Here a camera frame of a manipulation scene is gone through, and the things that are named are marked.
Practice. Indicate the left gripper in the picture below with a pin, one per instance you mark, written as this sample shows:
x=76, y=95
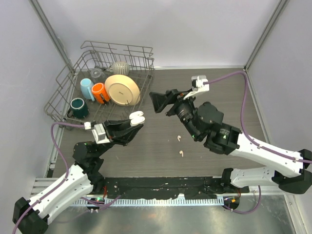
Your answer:
x=122, y=131

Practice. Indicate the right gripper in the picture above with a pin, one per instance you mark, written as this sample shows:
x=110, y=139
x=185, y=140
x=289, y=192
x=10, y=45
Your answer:
x=160, y=101

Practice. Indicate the white earbud charging case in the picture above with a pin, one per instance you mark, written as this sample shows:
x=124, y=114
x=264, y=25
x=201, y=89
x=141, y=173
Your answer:
x=136, y=118

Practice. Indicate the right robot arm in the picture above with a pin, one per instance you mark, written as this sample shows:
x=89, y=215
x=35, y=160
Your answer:
x=281, y=168

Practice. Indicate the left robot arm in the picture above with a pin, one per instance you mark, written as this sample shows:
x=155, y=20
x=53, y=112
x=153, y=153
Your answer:
x=34, y=215

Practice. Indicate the beige plate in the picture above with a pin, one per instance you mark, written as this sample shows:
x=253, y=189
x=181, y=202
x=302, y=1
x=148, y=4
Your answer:
x=122, y=90

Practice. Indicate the orange mug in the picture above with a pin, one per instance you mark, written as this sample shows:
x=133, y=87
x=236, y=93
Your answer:
x=99, y=93

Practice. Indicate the dark green mug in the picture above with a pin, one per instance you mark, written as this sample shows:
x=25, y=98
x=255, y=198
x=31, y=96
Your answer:
x=79, y=108

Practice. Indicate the striped ceramic cup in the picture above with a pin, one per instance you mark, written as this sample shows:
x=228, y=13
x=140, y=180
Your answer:
x=120, y=68

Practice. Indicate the light blue mug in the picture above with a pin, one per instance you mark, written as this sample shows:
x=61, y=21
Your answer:
x=86, y=88

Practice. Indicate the clear glass cup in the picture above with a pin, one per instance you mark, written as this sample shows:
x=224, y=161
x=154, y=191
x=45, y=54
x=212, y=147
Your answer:
x=96, y=73

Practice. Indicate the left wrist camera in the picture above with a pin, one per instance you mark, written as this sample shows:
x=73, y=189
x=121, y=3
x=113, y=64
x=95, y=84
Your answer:
x=98, y=131

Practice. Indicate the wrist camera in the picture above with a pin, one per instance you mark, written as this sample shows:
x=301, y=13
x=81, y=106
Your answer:
x=98, y=131
x=199, y=86

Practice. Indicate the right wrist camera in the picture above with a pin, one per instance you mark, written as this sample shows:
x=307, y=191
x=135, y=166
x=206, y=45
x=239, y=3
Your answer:
x=199, y=86

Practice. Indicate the grey wire dish rack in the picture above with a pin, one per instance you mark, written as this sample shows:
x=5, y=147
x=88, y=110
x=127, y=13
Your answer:
x=100, y=55

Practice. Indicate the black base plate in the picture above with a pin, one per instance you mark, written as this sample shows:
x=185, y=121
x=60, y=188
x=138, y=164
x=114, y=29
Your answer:
x=163, y=188

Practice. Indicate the slotted cable duct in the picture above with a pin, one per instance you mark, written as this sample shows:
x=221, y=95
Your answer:
x=179, y=201

